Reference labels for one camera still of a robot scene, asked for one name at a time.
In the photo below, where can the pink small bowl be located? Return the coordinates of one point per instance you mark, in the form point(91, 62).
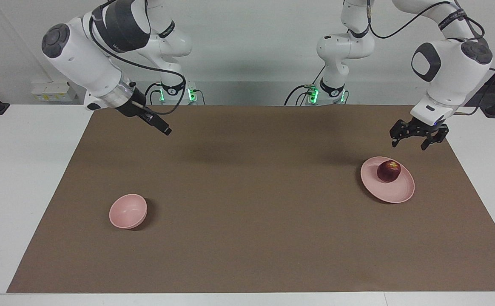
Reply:
point(126, 210)

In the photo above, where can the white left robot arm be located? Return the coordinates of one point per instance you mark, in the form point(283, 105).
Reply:
point(451, 63)

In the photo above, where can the brown table mat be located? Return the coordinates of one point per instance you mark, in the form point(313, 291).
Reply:
point(247, 221)

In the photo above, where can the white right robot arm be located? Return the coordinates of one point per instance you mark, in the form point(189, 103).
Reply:
point(86, 59)

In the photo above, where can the white wall socket box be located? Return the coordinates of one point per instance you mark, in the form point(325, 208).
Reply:
point(54, 92)

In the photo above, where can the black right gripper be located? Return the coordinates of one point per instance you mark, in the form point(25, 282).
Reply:
point(132, 105)

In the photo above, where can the dark red apple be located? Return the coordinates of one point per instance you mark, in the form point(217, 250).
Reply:
point(388, 170)

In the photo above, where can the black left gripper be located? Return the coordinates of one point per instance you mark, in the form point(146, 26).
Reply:
point(422, 127)

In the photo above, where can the pink round plate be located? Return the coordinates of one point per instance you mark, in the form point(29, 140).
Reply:
point(394, 191)

